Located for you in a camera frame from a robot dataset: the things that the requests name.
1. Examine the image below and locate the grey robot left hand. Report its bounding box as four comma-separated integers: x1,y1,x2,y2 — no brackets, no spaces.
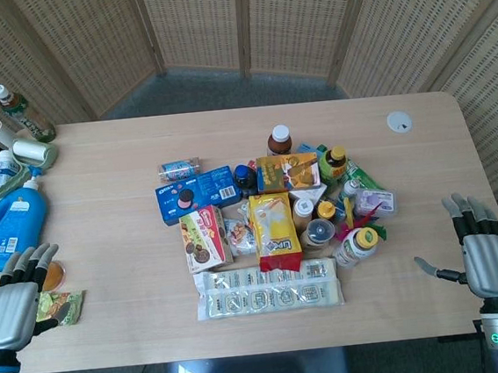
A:
0,241,75,354

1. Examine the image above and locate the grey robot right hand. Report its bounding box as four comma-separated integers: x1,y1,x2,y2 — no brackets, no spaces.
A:
408,188,498,315

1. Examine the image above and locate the red and white biscuit box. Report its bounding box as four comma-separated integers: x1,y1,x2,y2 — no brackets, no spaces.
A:
177,202,237,276

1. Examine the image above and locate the blue Oreo box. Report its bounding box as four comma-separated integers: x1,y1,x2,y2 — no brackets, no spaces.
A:
152,164,242,228

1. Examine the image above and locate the yellow orange snack box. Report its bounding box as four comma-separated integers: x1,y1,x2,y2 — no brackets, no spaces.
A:
253,150,323,196

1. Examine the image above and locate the green snack packet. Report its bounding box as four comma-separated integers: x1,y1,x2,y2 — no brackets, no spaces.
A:
31,287,90,331

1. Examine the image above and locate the orange round lid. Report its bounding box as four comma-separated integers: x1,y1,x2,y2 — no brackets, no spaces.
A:
39,258,71,292

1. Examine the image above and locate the blue detergent bottle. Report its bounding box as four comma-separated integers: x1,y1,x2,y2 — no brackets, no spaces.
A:
0,176,55,271

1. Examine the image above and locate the white peach drink bottle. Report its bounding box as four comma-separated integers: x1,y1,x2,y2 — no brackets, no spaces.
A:
329,226,383,270

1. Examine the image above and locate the colourful feather shuttlecock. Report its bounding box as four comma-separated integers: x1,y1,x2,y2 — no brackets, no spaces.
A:
330,194,388,246

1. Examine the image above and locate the green tube package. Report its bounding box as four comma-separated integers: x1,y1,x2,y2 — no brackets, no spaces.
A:
344,154,386,197

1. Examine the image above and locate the small clear bottle white cap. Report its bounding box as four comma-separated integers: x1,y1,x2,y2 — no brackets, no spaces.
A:
340,176,362,199

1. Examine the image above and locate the white round table grommet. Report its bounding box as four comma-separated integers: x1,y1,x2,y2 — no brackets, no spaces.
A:
385,108,415,136

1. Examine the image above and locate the yellow nozzle squeeze bottle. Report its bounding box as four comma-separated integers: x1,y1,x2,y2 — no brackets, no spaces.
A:
314,199,340,226

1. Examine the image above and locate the mayonnaise bottle clear cap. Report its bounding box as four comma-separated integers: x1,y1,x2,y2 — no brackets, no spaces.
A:
300,216,338,254

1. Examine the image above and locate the green bottle yellow cap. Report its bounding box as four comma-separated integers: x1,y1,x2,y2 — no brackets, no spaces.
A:
316,143,351,186

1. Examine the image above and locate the green label tea bottle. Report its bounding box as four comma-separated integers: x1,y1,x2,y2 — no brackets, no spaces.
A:
0,78,59,147

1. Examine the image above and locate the beige bottle white cap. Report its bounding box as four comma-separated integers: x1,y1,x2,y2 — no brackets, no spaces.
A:
290,197,318,237

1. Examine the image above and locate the yellow red Lipo bag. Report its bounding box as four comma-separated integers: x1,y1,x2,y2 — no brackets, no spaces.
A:
247,190,307,276

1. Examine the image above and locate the light blue packet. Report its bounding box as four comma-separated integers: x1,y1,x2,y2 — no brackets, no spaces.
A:
293,140,318,157

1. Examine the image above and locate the small blue snack packet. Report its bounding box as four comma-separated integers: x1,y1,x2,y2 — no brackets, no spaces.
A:
155,155,204,184

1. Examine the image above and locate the long white sponge pack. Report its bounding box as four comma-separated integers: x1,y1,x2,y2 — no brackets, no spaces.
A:
191,255,347,322

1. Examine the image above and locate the white blue snack bag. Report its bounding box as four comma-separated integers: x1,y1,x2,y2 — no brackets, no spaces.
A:
222,214,261,259

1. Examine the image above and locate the brown drink bottle white cap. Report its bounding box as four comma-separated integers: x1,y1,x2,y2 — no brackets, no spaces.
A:
263,122,297,160

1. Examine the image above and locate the small white orange sachet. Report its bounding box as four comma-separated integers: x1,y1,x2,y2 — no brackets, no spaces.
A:
235,203,254,225

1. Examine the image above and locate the dark cola bottle blue cap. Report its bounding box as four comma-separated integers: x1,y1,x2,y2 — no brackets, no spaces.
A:
231,161,262,203

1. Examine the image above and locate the woven wooden folding screen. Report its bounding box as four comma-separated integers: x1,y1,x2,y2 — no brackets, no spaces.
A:
0,0,498,373

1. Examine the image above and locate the green handle lint roller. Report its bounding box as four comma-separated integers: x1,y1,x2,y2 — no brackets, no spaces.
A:
0,133,63,199

